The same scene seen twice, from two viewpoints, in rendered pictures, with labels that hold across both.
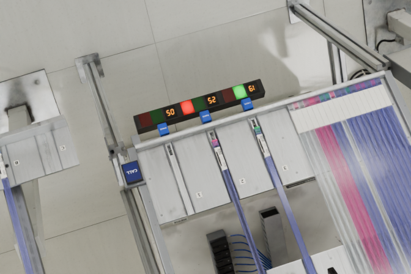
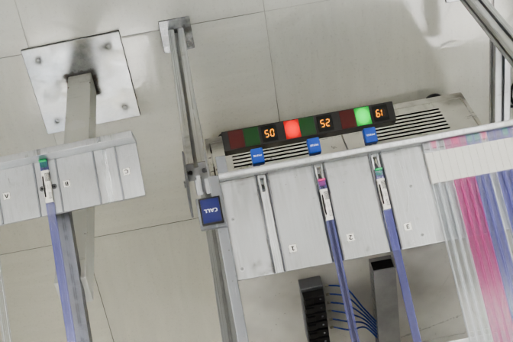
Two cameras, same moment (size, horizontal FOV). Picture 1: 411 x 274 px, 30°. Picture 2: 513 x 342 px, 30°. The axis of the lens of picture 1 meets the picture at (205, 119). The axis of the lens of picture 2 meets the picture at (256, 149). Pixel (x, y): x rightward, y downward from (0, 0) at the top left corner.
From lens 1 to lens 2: 0.24 m
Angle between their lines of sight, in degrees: 9
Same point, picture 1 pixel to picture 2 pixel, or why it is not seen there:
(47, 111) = (117, 82)
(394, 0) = not seen: outside the picture
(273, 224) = (385, 279)
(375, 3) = not seen: outside the picture
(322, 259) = not seen: outside the picture
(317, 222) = (443, 279)
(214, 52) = (340, 30)
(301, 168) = (429, 230)
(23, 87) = (90, 50)
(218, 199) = (317, 256)
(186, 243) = (272, 288)
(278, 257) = (386, 318)
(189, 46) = (309, 19)
